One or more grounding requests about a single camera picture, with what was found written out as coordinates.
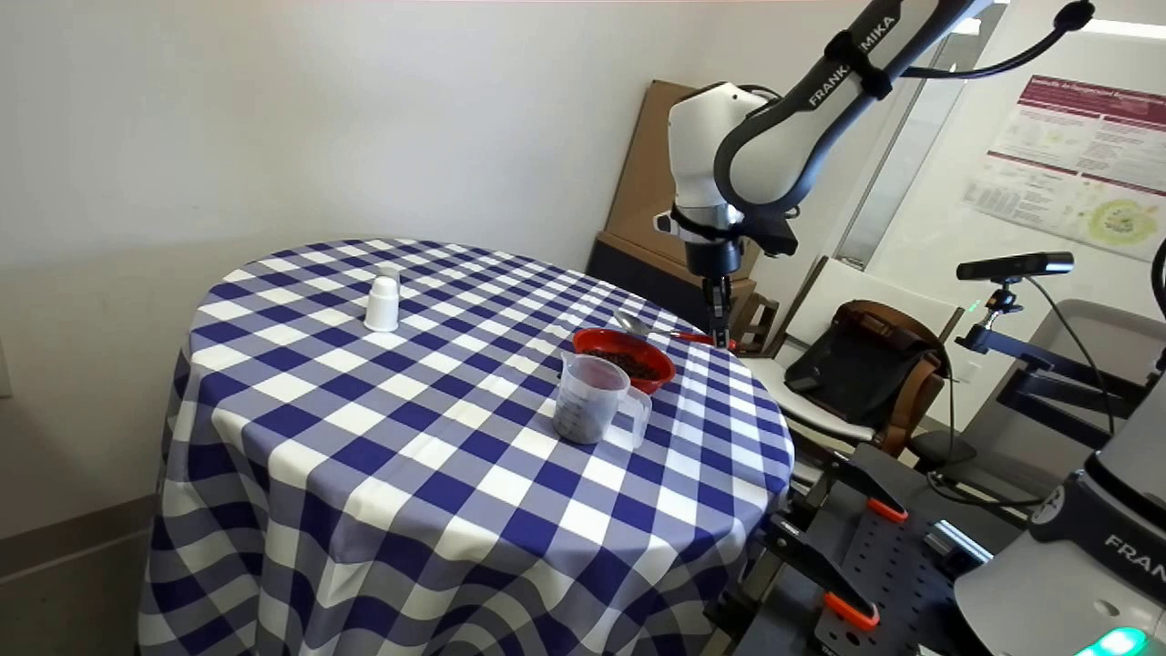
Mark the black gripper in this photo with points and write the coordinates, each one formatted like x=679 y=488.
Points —
x=720 y=260

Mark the red bowl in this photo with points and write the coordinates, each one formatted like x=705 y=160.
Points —
x=605 y=349

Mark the clear plastic measuring cup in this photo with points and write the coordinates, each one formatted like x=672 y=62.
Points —
x=590 y=386

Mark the dark brown beans heap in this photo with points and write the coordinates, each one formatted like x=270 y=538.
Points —
x=582 y=419
x=635 y=356

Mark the brown leather bag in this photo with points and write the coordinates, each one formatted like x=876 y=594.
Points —
x=869 y=357

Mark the brown cardboard sheet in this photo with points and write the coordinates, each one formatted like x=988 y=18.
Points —
x=642 y=185

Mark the orange black clamp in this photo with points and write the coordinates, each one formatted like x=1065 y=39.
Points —
x=886 y=510
x=852 y=610

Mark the black perforated robot table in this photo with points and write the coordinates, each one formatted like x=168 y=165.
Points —
x=876 y=570

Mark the small white bottle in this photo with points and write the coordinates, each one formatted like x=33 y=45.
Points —
x=386 y=306

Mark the blue white checkered tablecloth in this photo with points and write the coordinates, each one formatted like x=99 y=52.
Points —
x=401 y=462

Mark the black camera on tripod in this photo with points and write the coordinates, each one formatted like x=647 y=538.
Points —
x=1015 y=269

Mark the white wall poster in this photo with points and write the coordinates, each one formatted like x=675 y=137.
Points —
x=1082 y=165

